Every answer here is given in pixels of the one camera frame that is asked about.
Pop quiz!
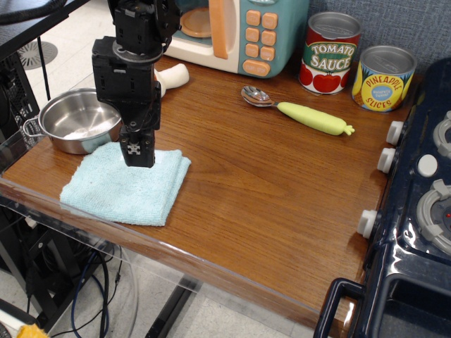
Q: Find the blue floor cable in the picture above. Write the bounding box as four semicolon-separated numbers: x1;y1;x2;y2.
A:
70;251;110;338

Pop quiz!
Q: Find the black side desk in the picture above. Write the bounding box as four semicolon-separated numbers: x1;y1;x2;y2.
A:
1;1;86;142

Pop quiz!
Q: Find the pineapple slices can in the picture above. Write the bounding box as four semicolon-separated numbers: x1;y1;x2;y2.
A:
352;45;417;113

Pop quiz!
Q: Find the dark blue toy stove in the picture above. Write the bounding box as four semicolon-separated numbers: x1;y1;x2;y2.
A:
314;58;450;337

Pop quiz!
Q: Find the light blue folded cloth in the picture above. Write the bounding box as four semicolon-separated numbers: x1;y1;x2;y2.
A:
60;142;191;227

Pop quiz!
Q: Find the black table leg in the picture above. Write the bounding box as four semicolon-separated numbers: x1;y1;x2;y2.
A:
144;286;192;338

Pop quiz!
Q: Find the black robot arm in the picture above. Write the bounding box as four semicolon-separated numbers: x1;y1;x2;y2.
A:
92;1;181;168

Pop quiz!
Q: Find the yellow object at floor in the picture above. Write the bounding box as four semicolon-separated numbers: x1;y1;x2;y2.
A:
16;324;49;338

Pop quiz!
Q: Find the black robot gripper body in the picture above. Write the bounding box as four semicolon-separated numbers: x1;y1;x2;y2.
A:
92;37;161;132

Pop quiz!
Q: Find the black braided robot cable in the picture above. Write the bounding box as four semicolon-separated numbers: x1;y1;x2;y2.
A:
0;0;68;26

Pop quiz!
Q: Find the teal toy microwave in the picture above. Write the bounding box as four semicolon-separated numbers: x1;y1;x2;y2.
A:
166;0;309;78

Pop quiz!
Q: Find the plush brown mushroom toy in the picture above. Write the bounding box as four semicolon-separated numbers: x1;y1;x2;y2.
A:
154;63;190;97

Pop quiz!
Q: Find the black floor cable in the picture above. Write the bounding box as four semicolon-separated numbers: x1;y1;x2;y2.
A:
49;246;124;338

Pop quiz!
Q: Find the tomato sauce can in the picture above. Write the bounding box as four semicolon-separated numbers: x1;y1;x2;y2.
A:
299;11;362;94

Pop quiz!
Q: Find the small stainless steel pot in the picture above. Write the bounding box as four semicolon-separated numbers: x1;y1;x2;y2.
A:
22;88;122;155

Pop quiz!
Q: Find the spoon with green carrot handle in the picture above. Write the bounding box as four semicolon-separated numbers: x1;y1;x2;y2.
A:
241;85;355;136

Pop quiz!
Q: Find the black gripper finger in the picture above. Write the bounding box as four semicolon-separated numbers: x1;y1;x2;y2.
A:
118;126;141;166
140;129;155;168

